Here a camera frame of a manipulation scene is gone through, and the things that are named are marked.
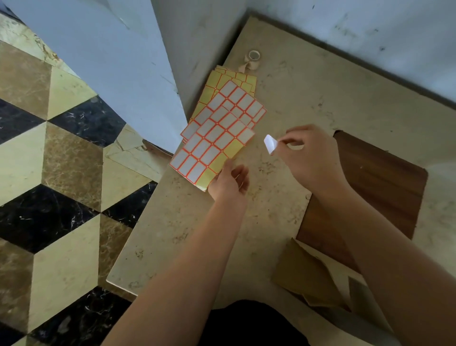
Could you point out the yellow backing label sheet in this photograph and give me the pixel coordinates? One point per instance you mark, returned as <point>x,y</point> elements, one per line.
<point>222,80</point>

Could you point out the person's right thumb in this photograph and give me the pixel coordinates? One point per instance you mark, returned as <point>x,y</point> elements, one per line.
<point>285,148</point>

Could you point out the dark brown wooden board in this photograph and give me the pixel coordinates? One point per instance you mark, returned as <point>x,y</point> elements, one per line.
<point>370,192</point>

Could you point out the person's left hand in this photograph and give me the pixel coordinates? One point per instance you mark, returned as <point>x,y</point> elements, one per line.
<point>223,185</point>

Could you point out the large white panel board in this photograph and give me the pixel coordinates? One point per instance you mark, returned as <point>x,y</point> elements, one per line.
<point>107,67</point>

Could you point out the small white sticker label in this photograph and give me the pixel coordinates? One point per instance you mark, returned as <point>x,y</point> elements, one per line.
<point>270,143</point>

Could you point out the person's right forearm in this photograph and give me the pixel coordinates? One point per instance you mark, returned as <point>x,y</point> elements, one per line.
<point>388,263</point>

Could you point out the person's left forearm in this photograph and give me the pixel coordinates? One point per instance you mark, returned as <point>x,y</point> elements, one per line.
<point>185,281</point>

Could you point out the person's left thumb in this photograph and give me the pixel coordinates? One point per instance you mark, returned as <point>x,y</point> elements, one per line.
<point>227,166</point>

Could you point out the beige tape roll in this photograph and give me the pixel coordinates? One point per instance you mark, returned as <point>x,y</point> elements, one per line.
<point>254,55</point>

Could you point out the grey paper sheet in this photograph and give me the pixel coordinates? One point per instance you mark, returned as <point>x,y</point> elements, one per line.
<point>356,306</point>

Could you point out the person's right hand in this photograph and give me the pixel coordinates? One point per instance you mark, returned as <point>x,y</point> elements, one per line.
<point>313,164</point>

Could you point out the brown paper envelope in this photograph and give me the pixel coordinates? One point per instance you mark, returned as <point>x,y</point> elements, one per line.
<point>306,276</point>

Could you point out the red-bordered white label sheet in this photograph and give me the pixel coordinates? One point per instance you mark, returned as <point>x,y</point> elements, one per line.
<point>233,103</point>
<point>210,151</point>

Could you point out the person's black clothing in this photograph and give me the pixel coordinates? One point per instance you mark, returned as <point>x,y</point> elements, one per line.
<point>249,324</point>

